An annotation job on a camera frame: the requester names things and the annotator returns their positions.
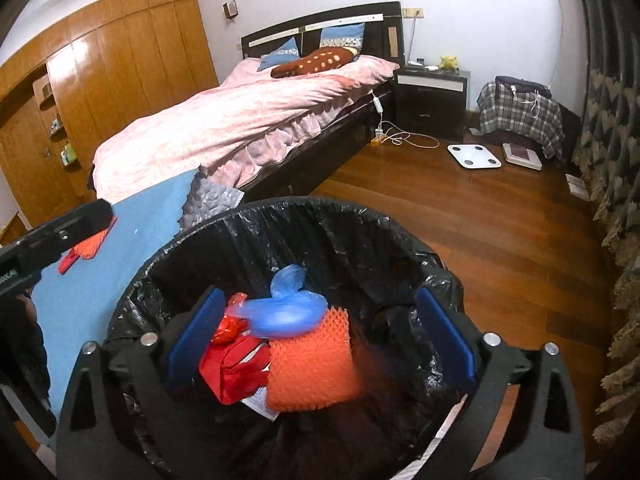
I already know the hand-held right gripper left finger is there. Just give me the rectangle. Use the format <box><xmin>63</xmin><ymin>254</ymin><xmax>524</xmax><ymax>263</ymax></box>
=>
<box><xmin>55</xmin><ymin>286</ymin><xmax>227</xmax><ymax>480</ymax></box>

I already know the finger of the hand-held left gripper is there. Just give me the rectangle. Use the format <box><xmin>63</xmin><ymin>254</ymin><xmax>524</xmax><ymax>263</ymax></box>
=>
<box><xmin>22</xmin><ymin>199</ymin><xmax>117</xmax><ymax>267</ymax></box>

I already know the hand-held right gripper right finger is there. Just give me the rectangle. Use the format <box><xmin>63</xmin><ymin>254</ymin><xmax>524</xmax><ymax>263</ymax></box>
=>
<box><xmin>416</xmin><ymin>286</ymin><xmax>586</xmax><ymax>480</ymax></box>

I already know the orange foam net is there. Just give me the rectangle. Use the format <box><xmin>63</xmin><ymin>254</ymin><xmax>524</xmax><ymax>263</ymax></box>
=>
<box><xmin>70</xmin><ymin>216</ymin><xmax>119</xmax><ymax>260</ymax></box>
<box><xmin>264</xmin><ymin>307</ymin><xmax>362</xmax><ymax>414</ymax></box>

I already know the red cloth bag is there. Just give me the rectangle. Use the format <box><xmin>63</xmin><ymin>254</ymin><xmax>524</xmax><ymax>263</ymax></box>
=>
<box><xmin>198</xmin><ymin>332</ymin><xmax>274</xmax><ymax>407</ymax></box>

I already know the blue plastic bag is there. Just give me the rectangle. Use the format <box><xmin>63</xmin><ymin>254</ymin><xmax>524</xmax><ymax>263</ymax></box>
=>
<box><xmin>227</xmin><ymin>264</ymin><xmax>329</xmax><ymax>339</ymax></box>

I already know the trash bin with black liner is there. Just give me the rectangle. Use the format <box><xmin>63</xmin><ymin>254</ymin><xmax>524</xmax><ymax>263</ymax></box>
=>
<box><xmin>102</xmin><ymin>195</ymin><xmax>507</xmax><ymax>480</ymax></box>

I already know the white printed paper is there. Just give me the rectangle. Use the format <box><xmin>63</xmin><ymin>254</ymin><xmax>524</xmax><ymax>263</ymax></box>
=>
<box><xmin>240</xmin><ymin>389</ymin><xmax>281</xmax><ymax>422</ymax></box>

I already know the silver textured sheet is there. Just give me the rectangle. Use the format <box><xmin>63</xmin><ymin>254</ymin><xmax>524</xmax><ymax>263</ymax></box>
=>
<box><xmin>179</xmin><ymin>174</ymin><xmax>246</xmax><ymax>232</ymax></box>

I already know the wooden wardrobe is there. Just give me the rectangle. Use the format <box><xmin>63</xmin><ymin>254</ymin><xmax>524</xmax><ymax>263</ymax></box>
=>
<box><xmin>0</xmin><ymin>0</ymin><xmax>219</xmax><ymax>233</ymax></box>

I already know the white bathroom scale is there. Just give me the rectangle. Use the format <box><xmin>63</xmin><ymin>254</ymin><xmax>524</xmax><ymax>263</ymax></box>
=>
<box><xmin>446</xmin><ymin>143</ymin><xmax>503</xmax><ymax>170</ymax></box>

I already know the bed with pink cover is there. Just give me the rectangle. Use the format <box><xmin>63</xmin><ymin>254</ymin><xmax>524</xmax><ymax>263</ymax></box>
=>
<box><xmin>92</xmin><ymin>55</ymin><xmax>401</xmax><ymax>202</ymax></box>

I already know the book on floor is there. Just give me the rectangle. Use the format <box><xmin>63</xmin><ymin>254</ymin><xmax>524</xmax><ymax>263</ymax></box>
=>
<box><xmin>502</xmin><ymin>142</ymin><xmax>544</xmax><ymax>171</ymax></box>

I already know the white flat box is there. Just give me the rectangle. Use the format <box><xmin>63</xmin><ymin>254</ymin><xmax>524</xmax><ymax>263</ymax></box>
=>
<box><xmin>566</xmin><ymin>172</ymin><xmax>591</xmax><ymax>199</ymax></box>

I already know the black nightstand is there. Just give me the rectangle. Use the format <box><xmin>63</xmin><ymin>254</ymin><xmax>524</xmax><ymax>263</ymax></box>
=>
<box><xmin>393</xmin><ymin>67</ymin><xmax>471</xmax><ymax>142</ymax></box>

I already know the plaid cloth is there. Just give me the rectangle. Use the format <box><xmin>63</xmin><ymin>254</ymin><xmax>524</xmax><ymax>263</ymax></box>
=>
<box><xmin>477</xmin><ymin>77</ymin><xmax>567</xmax><ymax>159</ymax></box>

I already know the dark patterned curtain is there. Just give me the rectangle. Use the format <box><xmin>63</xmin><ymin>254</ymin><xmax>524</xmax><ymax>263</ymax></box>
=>
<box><xmin>569</xmin><ymin>0</ymin><xmax>640</xmax><ymax>463</ymax></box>

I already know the brown dotted pillow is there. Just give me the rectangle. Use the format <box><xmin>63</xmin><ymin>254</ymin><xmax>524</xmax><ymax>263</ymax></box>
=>
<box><xmin>270</xmin><ymin>45</ymin><xmax>359</xmax><ymax>79</ymax></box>

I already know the dark wooden bed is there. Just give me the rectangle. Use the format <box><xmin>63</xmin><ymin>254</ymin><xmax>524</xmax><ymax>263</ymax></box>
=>
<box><xmin>240</xmin><ymin>1</ymin><xmax>404</xmax><ymax>203</ymax></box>

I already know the white charging cable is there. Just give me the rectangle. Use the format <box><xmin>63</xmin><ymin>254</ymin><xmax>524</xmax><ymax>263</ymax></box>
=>
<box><xmin>380</xmin><ymin>120</ymin><xmax>454</xmax><ymax>150</ymax></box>

